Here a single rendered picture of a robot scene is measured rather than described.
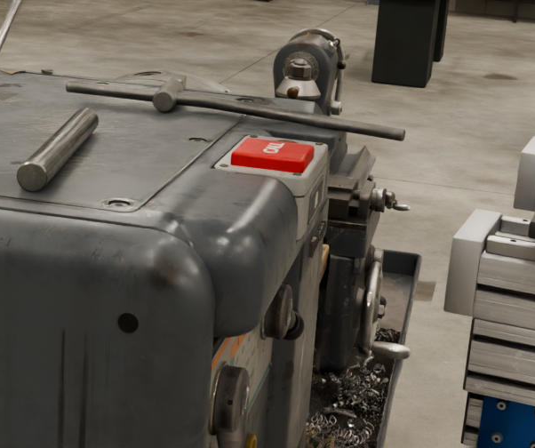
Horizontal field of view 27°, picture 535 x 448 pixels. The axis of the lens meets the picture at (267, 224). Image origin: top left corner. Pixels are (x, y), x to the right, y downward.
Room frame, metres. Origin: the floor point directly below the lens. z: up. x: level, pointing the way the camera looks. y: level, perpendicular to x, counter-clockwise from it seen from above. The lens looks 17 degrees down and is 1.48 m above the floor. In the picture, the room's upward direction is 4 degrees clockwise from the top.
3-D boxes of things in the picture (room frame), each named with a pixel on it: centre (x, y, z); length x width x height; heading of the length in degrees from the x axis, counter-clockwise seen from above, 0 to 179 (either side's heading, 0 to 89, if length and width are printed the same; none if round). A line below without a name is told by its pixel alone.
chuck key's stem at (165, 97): (1.12, 0.11, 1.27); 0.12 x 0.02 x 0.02; 178
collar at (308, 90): (1.96, -0.04, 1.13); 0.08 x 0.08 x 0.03
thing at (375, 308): (1.97, -0.19, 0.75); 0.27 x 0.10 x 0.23; 170
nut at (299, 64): (1.96, -0.04, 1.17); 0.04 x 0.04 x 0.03
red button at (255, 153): (0.90, 0.00, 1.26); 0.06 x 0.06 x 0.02; 80
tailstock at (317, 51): (2.57, -0.06, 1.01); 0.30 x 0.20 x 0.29; 170
